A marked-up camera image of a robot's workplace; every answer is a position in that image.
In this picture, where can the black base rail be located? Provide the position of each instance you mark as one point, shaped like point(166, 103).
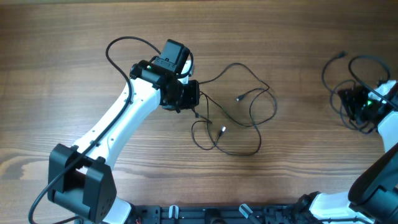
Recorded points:
point(174, 214)

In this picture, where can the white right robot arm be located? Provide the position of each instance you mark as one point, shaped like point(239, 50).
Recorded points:
point(373, 196)

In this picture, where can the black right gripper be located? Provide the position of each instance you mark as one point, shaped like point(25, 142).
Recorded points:
point(349, 98)

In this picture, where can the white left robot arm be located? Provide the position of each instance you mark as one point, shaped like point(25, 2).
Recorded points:
point(80, 177)

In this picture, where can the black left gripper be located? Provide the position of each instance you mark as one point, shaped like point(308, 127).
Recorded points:
point(191, 101)

